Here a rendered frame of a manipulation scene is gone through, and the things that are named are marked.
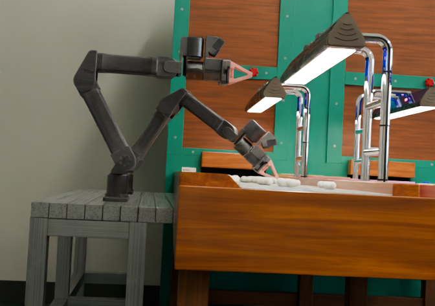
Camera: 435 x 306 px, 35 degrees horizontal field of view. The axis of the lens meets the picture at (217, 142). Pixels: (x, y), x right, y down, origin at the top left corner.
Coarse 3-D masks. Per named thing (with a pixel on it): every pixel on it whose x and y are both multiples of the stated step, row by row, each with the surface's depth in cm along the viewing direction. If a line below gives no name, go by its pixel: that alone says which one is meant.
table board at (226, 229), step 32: (192, 192) 130; (224, 192) 130; (256, 192) 130; (288, 192) 131; (320, 192) 132; (192, 224) 129; (224, 224) 130; (256, 224) 130; (288, 224) 131; (320, 224) 131; (352, 224) 131; (384, 224) 132; (416, 224) 132; (192, 256) 129; (224, 256) 129; (256, 256) 130; (288, 256) 130; (320, 256) 131; (352, 256) 131; (384, 256) 132; (416, 256) 132
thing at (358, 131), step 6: (378, 90) 263; (396, 90) 264; (360, 96) 278; (378, 96) 278; (396, 96) 279; (360, 102) 277; (360, 108) 277; (360, 114) 277; (360, 120) 277; (360, 126) 277; (354, 132) 278; (360, 132) 270; (354, 138) 278; (354, 144) 277; (354, 150) 277; (354, 156) 277; (354, 162) 276; (360, 162) 268; (354, 168) 276; (354, 174) 276
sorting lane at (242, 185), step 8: (240, 184) 172; (248, 184) 178; (256, 184) 186; (272, 184) 201; (328, 192) 134; (336, 192) 134; (344, 192) 139; (352, 192) 143; (360, 192) 146; (368, 192) 150
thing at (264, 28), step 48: (192, 0) 317; (240, 0) 319; (288, 0) 319; (336, 0) 321; (384, 0) 324; (432, 0) 325; (240, 48) 318; (288, 48) 318; (432, 48) 324; (240, 96) 317; (288, 96) 317; (336, 96) 319; (192, 144) 315; (288, 144) 316; (336, 144) 318; (432, 144) 322
